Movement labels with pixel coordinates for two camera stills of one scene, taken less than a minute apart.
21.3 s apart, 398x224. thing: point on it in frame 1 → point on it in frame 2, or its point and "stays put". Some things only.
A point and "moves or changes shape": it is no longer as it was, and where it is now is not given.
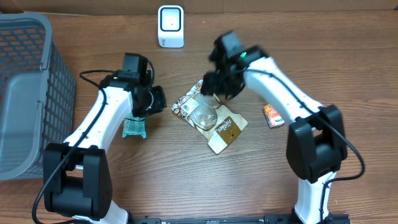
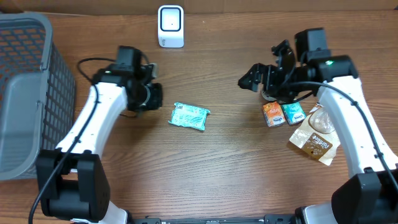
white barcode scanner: [171, 27] stays put
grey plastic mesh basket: [37, 94] stays put
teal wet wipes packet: [134, 126] → [189, 116]
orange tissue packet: [273, 118] stays put
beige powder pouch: [220, 127] moves or changes shape
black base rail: [339, 218] stays put
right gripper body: [222, 84] → [284, 92]
